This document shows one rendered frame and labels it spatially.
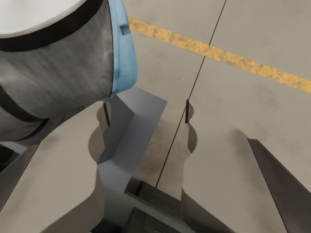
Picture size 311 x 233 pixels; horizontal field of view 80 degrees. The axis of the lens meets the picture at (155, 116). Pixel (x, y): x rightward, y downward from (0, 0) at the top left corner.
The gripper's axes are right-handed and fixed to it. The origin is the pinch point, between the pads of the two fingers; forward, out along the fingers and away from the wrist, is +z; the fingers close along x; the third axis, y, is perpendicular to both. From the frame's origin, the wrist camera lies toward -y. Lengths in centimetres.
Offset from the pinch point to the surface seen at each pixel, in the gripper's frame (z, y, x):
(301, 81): 132, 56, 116
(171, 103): 122, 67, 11
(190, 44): 153, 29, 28
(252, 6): 174, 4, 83
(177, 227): 36, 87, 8
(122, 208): 41, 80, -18
